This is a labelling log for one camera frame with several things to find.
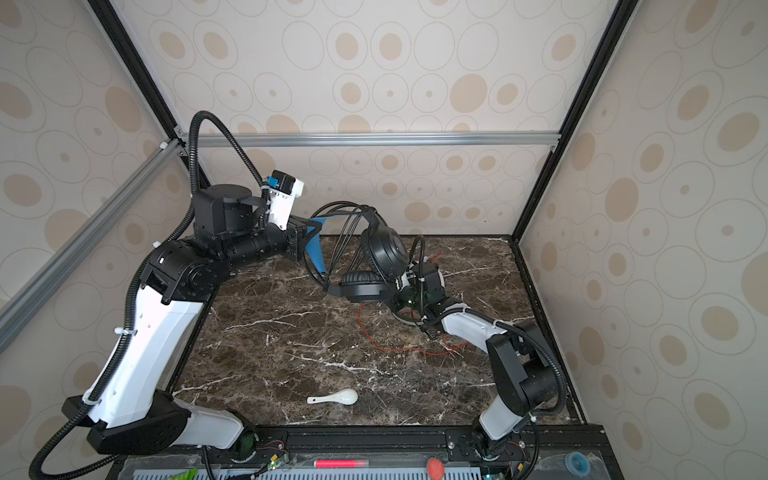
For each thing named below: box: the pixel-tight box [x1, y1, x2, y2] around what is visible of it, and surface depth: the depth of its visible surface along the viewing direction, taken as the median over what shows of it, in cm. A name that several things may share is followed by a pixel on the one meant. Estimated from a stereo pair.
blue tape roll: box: [565, 451, 591, 478], surface depth 72 cm
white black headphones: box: [391, 306, 433, 328], surface depth 70 cm
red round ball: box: [426, 458, 445, 480], surface depth 70 cm
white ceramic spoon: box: [306, 388, 359, 406], surface depth 83 cm
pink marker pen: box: [313, 460, 369, 468], surface depth 72 cm
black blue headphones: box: [327, 207, 409, 303], surface depth 50 cm
